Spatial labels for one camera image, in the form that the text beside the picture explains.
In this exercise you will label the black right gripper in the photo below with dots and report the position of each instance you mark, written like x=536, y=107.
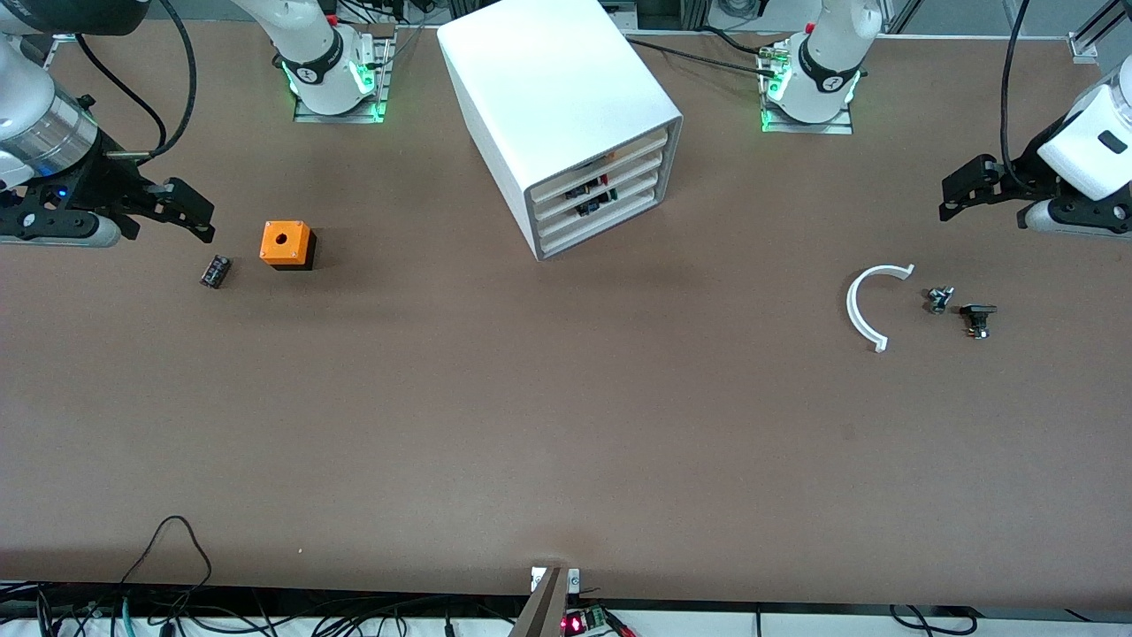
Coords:
x=99, y=180

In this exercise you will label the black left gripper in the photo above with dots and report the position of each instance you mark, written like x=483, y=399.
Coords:
x=1024, y=171

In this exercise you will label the green push button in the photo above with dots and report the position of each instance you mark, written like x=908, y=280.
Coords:
x=588, y=208

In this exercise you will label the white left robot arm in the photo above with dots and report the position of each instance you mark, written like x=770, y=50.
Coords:
x=831, y=53

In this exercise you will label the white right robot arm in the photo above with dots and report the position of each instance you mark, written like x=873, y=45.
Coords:
x=309, y=44

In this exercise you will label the orange button box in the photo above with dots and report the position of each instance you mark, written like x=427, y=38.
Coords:
x=285, y=241

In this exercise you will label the black red drawer component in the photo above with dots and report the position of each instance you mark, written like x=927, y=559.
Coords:
x=588, y=186

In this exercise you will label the small black contact block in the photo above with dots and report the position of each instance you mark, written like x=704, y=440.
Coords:
x=215, y=272

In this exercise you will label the small grey metal part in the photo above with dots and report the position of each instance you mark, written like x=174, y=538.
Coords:
x=939, y=299

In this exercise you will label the white curved plastic arc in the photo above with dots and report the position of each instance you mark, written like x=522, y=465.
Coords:
x=854, y=310

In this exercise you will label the circuit board red light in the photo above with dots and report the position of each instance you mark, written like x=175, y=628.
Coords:
x=584, y=622

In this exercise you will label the small black switch part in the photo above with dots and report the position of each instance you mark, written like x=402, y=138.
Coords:
x=977, y=316

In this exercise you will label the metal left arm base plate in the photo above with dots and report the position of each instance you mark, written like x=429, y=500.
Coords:
x=809, y=126

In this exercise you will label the aluminium frame profile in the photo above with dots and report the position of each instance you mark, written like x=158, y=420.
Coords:
x=57, y=44
x=1092, y=35

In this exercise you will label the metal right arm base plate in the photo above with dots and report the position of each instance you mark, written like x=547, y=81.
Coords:
x=382, y=80

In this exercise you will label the brown camera mount post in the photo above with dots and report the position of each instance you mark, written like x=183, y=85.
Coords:
x=544, y=610

